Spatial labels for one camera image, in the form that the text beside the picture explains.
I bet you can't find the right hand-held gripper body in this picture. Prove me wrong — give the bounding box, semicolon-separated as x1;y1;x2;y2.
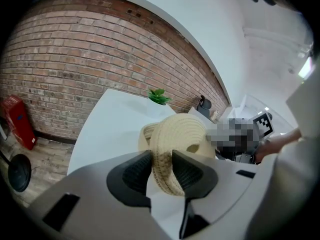
234;111;276;164

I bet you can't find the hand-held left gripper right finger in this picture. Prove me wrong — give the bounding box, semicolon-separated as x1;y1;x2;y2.
172;150;261;240

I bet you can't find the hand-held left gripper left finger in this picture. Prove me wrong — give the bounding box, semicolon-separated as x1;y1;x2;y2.
27;150;173;240

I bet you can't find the tan wooden ring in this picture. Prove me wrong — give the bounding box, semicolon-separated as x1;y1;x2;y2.
150;113;217;197

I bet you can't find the person's right forearm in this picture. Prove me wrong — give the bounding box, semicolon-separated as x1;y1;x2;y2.
256;127;304;164

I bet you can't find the red plastic crate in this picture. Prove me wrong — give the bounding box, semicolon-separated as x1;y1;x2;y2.
0;94;39;151

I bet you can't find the black office chair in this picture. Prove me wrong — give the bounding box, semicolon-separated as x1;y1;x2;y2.
195;94;213;120

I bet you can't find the white table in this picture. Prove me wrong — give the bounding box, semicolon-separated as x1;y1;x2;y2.
66;88;227;237

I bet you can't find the ceiling light panel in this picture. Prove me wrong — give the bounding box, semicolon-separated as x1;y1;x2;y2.
297;56;316;81

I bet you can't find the black standing fan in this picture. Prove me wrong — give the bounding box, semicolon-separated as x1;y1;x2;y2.
0;133;33;194

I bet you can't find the green potted plant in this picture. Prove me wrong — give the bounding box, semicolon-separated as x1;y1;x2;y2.
146;88;173;107

